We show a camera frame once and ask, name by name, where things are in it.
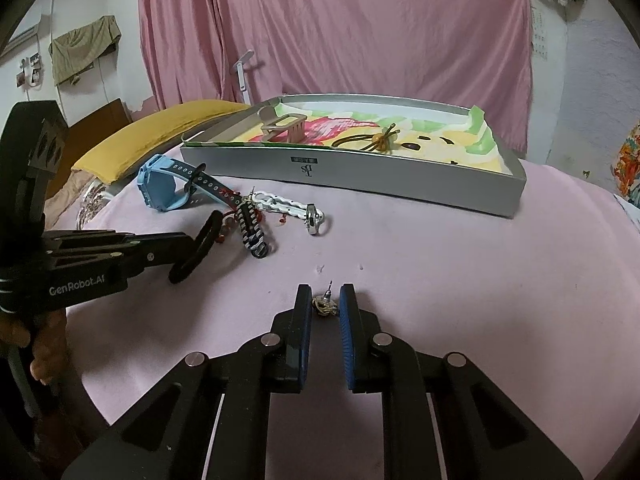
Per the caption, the wall calendar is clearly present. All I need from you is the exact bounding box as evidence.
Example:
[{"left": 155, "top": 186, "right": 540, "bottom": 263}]
[{"left": 531, "top": 7, "right": 551, "bottom": 63}]

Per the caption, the small gold earring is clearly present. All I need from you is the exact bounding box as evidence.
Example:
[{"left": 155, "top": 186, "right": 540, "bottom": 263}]
[{"left": 312, "top": 280, "right": 337, "bottom": 318}]

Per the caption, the pink bed sheet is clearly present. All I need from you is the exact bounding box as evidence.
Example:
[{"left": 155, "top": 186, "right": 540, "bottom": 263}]
[{"left": 42, "top": 157, "right": 640, "bottom": 480}]

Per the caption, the wooden headboard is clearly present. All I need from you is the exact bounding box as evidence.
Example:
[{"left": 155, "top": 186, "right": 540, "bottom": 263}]
[{"left": 50, "top": 99, "right": 132, "bottom": 201}]

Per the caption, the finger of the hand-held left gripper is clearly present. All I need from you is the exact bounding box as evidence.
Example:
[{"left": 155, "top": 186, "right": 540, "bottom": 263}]
[
  {"left": 50, "top": 248, "right": 198, "bottom": 292},
  {"left": 44, "top": 230, "right": 197, "bottom": 253}
]

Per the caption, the pink curtain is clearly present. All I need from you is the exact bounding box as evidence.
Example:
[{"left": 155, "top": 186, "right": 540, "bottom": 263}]
[{"left": 137, "top": 0, "right": 533, "bottom": 156}]

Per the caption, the olive hanging cloth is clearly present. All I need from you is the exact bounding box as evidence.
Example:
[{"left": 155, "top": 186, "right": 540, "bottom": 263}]
[{"left": 48, "top": 15, "right": 122, "bottom": 86}]

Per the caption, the person's left hand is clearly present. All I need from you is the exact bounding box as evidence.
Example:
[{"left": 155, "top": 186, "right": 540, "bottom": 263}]
[{"left": 0, "top": 310, "right": 68, "bottom": 386}]

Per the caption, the white window handle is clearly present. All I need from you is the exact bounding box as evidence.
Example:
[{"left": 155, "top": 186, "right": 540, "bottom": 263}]
[{"left": 234, "top": 50, "right": 255, "bottom": 106}]

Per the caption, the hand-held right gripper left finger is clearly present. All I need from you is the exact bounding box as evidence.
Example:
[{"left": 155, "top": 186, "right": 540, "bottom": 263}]
[{"left": 60, "top": 284, "right": 314, "bottom": 480}]

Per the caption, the black hair tie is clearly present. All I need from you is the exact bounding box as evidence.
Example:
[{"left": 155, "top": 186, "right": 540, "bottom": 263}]
[{"left": 168, "top": 210, "right": 224, "bottom": 284}]

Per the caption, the blue wrist watch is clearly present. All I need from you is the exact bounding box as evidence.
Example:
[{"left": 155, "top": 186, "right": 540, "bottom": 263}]
[{"left": 137, "top": 154, "right": 241, "bottom": 209}]

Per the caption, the red bead bracelet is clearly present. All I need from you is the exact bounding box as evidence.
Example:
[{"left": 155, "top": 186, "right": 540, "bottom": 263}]
[{"left": 216, "top": 205, "right": 291, "bottom": 246}]

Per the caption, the white chain bracelet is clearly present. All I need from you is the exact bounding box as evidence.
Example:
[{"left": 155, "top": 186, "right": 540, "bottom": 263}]
[{"left": 248, "top": 190, "right": 313, "bottom": 221}]

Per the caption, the silver ring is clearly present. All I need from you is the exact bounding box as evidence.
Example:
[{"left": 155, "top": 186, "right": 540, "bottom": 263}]
[{"left": 306, "top": 203, "right": 331, "bottom": 237}]

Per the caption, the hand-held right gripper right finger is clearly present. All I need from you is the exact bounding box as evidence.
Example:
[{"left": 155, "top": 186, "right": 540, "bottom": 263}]
[{"left": 339, "top": 283, "right": 586, "bottom": 480}]

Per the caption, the white air conditioner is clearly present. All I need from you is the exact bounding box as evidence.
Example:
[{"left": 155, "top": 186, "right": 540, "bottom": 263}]
[{"left": 0, "top": 22, "right": 41, "bottom": 58}]

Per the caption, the colourful paper wall poster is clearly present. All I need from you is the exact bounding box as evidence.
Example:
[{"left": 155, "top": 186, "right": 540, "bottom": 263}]
[{"left": 611, "top": 122, "right": 640, "bottom": 208}]

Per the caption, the brown hair tie amber bead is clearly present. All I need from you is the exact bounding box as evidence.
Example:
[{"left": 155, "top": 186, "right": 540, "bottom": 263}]
[{"left": 331, "top": 122, "right": 401, "bottom": 153}]

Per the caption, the black white braided bracelet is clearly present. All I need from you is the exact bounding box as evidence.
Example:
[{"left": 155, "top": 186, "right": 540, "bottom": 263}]
[{"left": 235, "top": 200, "right": 273, "bottom": 259}]

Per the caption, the grey cardboard box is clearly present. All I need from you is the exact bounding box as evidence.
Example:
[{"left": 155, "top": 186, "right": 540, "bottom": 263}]
[{"left": 179, "top": 93, "right": 528, "bottom": 219}]

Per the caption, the yellow pillow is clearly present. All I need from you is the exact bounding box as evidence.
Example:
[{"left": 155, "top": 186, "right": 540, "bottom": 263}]
[{"left": 71, "top": 100, "right": 251, "bottom": 183}]

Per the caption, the floral patterned quilt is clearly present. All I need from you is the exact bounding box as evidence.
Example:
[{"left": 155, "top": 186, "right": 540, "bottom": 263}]
[{"left": 42, "top": 170, "right": 121, "bottom": 231}]

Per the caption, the beige hair claw clip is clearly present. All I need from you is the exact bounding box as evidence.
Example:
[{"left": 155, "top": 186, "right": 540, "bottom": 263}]
[{"left": 261, "top": 114, "right": 307, "bottom": 145}]

